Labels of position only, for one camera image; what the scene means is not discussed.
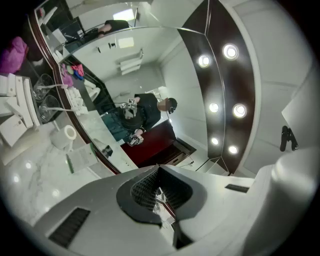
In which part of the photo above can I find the white rectangular plastic block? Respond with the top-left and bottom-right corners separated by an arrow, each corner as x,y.
6,73 -> 17,98

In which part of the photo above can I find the black wall fixture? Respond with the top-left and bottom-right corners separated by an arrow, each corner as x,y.
279,124 -> 299,153

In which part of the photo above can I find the green pen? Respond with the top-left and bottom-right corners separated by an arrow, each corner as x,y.
65,153 -> 75,175

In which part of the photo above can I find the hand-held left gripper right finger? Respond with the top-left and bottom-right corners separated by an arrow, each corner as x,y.
159,146 -> 320,256

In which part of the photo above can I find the large wall mirror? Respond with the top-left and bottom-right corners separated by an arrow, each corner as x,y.
58,26 -> 227,176

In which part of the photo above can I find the white tape roll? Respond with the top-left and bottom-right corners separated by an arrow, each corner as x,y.
49,124 -> 78,151

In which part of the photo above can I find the clear drinking glass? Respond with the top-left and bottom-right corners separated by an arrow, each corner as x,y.
38,94 -> 61,123
32,73 -> 55,101

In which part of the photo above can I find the purple towel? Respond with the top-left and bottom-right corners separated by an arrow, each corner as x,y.
0,36 -> 30,75

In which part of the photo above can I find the angled side wall mirror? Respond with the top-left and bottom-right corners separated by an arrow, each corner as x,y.
33,0 -> 181,65

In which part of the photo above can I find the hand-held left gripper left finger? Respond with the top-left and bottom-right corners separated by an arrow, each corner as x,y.
32,164 -> 180,256

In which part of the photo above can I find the clear acrylic tray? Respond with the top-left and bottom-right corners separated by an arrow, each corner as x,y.
0,72 -> 43,167

